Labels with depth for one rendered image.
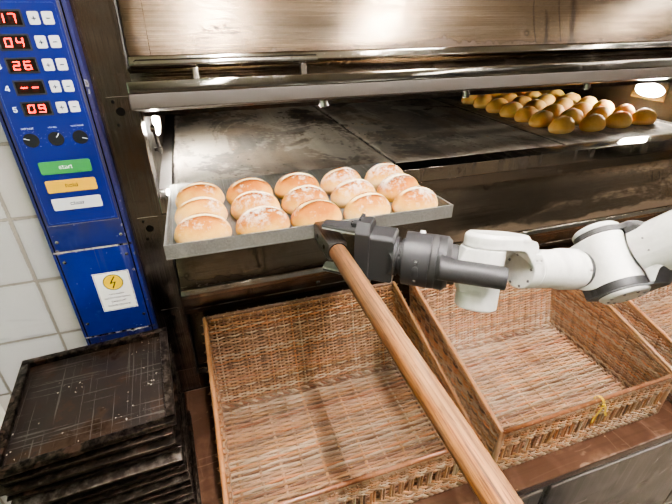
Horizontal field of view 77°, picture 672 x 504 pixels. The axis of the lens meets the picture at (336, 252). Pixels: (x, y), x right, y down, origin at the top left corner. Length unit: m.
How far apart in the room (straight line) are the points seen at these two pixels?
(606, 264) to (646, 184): 1.00
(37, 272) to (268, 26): 0.73
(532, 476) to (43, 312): 1.22
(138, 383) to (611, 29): 1.41
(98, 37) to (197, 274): 0.53
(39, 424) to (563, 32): 1.43
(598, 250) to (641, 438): 0.71
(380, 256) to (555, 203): 0.93
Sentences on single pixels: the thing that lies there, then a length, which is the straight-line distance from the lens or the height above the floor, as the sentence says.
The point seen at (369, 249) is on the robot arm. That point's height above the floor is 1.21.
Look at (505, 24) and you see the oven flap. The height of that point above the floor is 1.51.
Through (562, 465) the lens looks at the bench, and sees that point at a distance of 1.28.
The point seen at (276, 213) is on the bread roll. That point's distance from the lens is 0.77.
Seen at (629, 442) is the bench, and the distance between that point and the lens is 1.41.
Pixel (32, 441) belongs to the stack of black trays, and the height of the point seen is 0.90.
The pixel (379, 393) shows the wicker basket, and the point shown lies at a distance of 1.28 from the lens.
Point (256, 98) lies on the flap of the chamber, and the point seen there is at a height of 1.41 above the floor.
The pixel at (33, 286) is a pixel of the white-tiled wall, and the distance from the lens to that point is 1.17.
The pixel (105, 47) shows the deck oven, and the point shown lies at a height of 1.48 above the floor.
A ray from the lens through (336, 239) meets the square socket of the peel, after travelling 0.70.
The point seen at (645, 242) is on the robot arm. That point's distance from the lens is 0.84.
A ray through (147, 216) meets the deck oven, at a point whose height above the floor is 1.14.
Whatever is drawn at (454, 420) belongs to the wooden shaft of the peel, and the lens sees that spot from 0.44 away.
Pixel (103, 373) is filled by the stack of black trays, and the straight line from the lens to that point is 1.02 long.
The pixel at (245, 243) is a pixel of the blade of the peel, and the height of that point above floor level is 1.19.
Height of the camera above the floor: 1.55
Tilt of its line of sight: 30 degrees down
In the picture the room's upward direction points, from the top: straight up
